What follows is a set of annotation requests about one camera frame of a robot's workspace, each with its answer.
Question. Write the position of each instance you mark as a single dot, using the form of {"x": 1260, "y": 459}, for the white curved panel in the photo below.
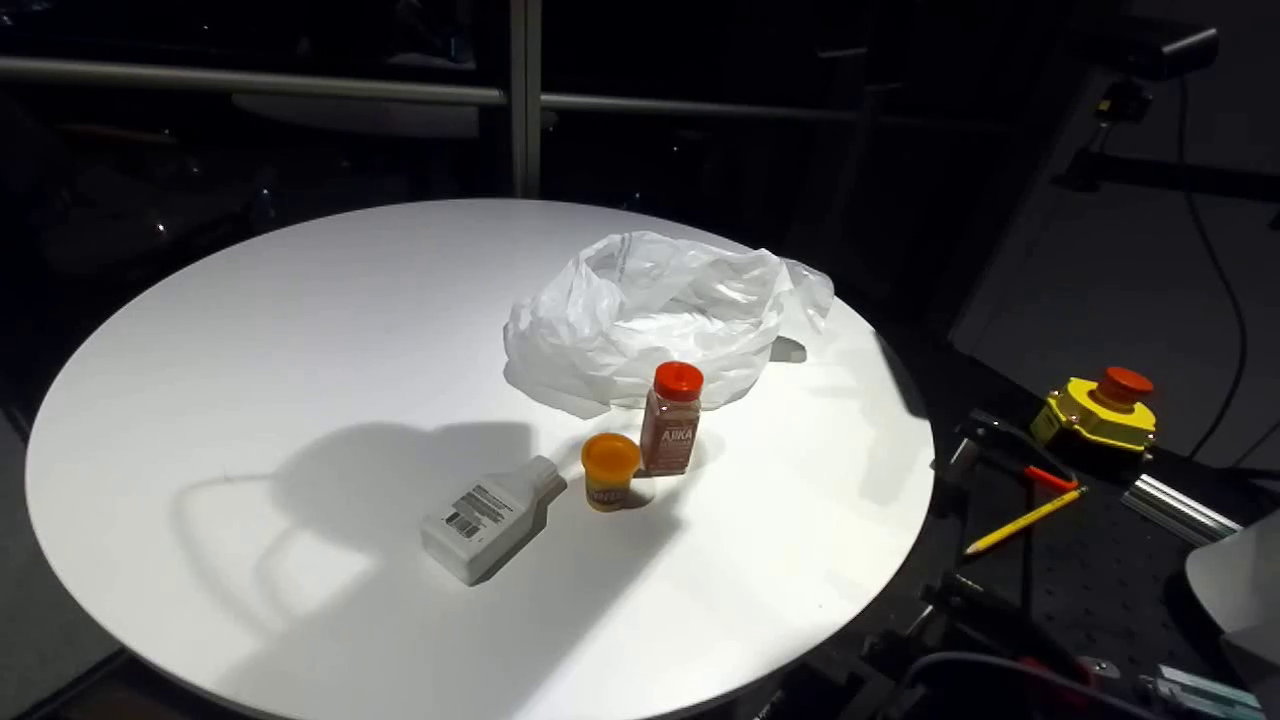
{"x": 1242, "y": 584}

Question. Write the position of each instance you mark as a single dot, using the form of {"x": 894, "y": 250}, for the grey vertical window post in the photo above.
{"x": 526, "y": 95}

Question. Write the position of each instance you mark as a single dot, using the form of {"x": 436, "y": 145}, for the spice bottle with red cap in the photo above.
{"x": 668, "y": 425}

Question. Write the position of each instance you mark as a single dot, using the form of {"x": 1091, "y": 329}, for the black camera on stand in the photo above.
{"x": 1155, "y": 45}

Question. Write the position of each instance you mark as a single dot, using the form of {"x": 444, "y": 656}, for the orange pill bottle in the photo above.
{"x": 612, "y": 467}

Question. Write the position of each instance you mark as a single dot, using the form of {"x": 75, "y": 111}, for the silver aluminium profile bar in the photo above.
{"x": 1182, "y": 504}

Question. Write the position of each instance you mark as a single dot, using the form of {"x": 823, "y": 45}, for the translucent white plastic bag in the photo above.
{"x": 627, "y": 324}

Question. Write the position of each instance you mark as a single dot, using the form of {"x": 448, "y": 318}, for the grey horizontal window rail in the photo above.
{"x": 266, "y": 82}

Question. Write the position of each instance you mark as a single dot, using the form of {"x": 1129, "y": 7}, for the yellow emergency stop button box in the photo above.
{"x": 1099, "y": 409}

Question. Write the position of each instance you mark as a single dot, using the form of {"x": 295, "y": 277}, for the white rectangular box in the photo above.
{"x": 483, "y": 521}

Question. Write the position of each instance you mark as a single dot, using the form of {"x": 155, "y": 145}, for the yellow pencil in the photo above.
{"x": 1027, "y": 521}

